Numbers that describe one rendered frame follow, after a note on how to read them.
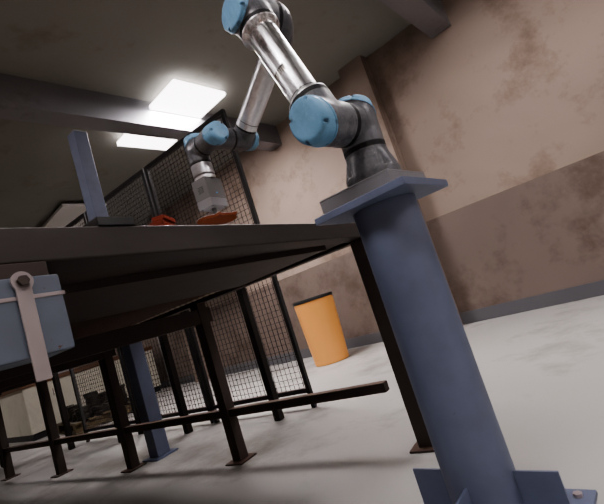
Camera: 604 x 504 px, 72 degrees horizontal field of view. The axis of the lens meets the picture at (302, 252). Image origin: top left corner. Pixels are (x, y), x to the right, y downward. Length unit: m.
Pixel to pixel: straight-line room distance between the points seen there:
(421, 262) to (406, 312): 0.13
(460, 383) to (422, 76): 3.90
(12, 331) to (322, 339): 3.92
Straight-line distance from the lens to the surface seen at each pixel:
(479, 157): 4.33
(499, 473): 1.16
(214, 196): 1.44
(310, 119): 1.03
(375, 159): 1.09
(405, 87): 4.73
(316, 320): 4.44
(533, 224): 4.20
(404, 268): 1.03
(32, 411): 7.67
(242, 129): 1.49
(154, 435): 3.18
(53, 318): 0.74
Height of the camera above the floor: 0.66
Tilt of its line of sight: 7 degrees up
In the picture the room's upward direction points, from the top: 18 degrees counter-clockwise
